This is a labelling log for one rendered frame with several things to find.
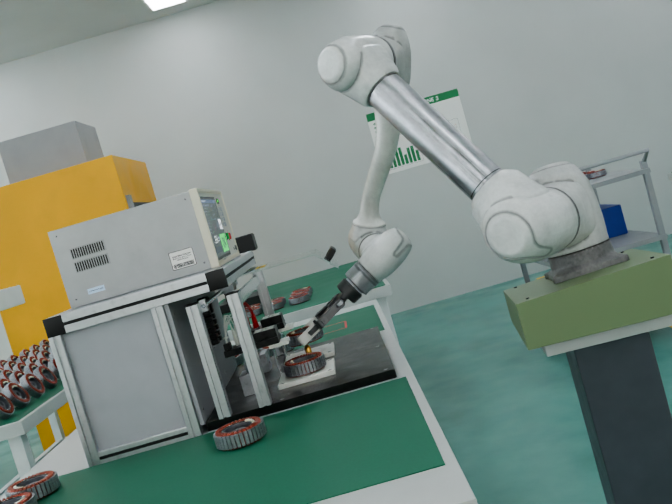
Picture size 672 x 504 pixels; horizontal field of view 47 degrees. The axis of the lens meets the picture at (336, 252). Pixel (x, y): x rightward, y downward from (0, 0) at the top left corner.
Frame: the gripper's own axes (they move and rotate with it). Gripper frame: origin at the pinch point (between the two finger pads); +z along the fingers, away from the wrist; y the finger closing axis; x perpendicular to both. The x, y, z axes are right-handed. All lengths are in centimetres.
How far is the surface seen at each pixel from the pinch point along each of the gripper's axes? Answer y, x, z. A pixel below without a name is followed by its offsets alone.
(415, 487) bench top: -112, -16, -10
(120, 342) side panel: -44, 34, 26
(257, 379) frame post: -43.6, 5.0, 9.9
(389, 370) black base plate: -44.1, -15.7, -13.8
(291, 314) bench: 133, -2, 16
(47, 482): -60, 23, 54
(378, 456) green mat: -95, -14, -7
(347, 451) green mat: -88, -11, -2
